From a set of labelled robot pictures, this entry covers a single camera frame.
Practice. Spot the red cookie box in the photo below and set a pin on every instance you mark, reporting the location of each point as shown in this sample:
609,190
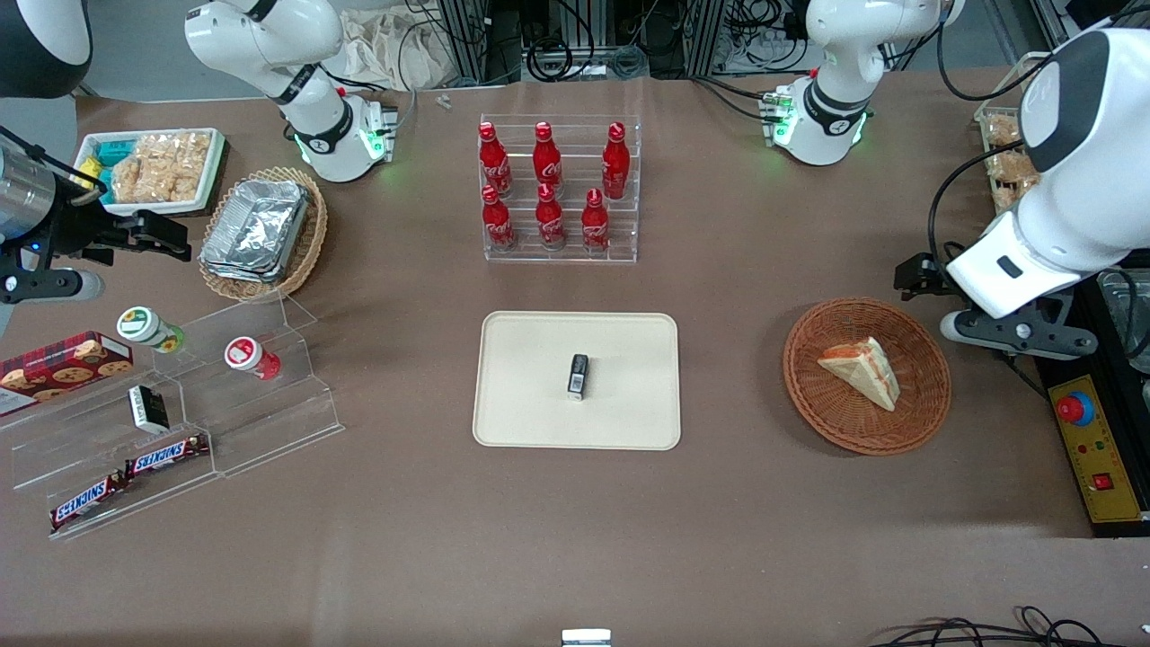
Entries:
63,368

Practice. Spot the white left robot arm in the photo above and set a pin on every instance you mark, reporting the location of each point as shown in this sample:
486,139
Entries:
1092,180

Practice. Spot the triangular sandwich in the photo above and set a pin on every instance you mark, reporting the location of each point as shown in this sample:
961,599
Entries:
867,370

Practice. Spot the silver white device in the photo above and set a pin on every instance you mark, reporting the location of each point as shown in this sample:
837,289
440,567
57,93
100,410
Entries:
586,638

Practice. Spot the steel pan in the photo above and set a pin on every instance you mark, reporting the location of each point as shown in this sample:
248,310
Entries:
1130,323

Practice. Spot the beige plastic tray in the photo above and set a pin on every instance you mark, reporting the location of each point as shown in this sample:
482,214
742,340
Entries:
530,377

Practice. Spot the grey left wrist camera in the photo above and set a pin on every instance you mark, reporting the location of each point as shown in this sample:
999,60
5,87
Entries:
1024,334

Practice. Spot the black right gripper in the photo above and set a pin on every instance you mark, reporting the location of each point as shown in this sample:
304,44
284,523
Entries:
81,230

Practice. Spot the red cola bottle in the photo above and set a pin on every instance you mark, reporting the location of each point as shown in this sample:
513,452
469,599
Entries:
498,223
595,225
550,220
547,160
616,163
494,162

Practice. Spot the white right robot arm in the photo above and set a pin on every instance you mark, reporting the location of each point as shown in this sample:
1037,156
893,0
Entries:
269,36

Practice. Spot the green sunflower lid cup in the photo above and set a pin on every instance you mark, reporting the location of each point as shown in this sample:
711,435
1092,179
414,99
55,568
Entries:
144,325

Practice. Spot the teal snack packet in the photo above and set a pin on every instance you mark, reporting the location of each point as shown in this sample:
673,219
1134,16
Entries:
115,153

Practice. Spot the clear acrylic step display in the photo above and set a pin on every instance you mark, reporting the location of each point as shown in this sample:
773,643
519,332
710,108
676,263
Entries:
269,422

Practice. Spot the cream cloth bag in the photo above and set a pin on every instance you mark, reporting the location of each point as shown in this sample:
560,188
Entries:
395,49

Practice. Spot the yellow snack packet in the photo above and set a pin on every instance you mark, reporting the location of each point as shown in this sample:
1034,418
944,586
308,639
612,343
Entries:
90,172

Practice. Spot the clear acrylic bottle rack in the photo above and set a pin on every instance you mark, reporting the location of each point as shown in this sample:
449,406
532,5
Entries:
566,144

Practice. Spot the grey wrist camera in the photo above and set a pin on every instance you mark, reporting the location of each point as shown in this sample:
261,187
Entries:
54,286
1024,334

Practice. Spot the red lid cup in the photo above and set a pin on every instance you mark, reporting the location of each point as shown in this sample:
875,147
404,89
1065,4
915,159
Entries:
244,353

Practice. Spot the aluminium foil tray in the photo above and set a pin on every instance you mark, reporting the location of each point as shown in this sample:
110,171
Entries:
256,225
243,274

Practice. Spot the oval light wicker basket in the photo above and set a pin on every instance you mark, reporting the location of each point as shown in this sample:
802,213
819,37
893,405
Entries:
310,243

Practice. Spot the black and white small box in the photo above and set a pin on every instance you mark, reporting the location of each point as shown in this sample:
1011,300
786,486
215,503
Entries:
148,409

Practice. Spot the yellow emergency stop box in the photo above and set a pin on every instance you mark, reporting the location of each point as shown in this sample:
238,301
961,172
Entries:
1101,458

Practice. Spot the white rectangular snack tray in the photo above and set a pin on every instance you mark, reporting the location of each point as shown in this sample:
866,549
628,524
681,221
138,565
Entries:
211,180

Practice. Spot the small black box white label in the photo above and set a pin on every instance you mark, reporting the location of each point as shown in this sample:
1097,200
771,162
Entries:
578,377

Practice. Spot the round brown wicker basket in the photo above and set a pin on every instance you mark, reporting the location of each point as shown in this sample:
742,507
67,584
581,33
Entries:
835,422

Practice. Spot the brown Snickers bar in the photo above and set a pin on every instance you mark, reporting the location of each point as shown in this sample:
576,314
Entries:
85,501
166,456

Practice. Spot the clear fried snack bag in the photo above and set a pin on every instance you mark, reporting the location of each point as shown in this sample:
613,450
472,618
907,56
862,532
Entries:
1004,130
1015,193
1008,166

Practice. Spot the clear rice cracker bag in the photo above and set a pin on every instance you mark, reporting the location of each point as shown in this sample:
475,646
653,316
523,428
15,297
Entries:
153,184
175,148

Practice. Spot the black appliance housing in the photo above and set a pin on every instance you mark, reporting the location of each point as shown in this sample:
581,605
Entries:
1078,368

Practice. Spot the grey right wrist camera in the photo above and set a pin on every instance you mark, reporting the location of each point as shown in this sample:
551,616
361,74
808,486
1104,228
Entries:
54,286

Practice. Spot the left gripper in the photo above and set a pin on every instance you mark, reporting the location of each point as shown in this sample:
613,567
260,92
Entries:
922,276

